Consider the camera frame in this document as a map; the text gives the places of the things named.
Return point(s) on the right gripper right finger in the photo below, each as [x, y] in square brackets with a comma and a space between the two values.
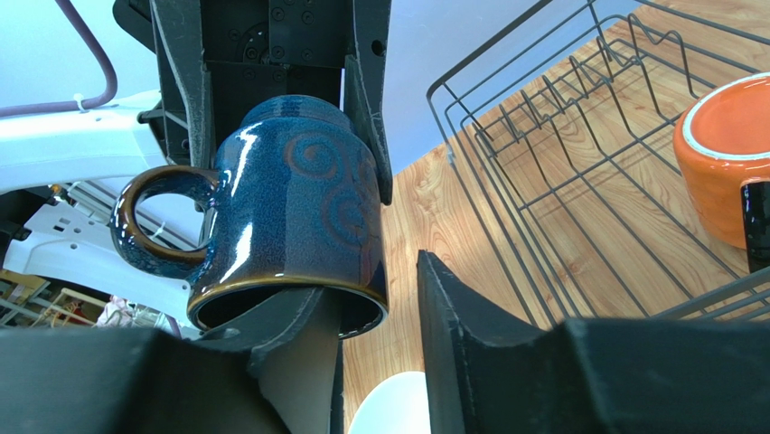
[490, 372]

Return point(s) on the black wire dish rack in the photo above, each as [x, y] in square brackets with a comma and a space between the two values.
[559, 129]

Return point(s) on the orange mug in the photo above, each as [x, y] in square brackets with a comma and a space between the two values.
[721, 144]

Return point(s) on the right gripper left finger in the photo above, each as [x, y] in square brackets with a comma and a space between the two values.
[270, 370]

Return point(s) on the white ribbed bowl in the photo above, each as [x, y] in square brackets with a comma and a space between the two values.
[397, 405]

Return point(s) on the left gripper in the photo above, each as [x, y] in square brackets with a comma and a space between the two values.
[218, 59]

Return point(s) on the blue mug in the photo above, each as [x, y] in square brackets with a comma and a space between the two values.
[294, 202]

